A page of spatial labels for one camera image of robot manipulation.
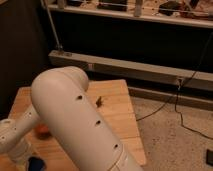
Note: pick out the upper metal shelf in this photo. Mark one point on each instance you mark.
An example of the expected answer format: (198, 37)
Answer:
(135, 15)

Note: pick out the black box on floor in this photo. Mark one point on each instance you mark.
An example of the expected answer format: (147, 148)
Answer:
(209, 157)

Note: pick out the black device on shelf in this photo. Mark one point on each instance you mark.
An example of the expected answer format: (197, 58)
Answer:
(168, 8)

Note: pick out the thin metal pole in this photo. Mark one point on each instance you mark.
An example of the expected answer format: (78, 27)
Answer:
(59, 46)

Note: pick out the blue and white gripper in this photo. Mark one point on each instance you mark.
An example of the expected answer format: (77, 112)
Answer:
(36, 164)

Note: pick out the orange toy carrot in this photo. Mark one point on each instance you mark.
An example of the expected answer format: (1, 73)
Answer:
(42, 131)

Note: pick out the grey metal beam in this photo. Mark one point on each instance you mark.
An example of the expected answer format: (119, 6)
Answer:
(148, 72)

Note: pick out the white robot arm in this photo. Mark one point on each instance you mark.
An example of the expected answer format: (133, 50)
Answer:
(58, 99)

